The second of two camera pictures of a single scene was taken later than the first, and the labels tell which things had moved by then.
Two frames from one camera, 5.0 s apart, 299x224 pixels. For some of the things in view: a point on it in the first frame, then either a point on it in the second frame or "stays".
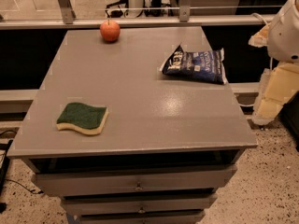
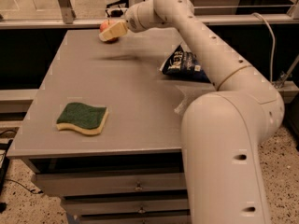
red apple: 109,30 stays
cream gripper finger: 277,87 -> 138,18
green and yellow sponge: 82,119 stays
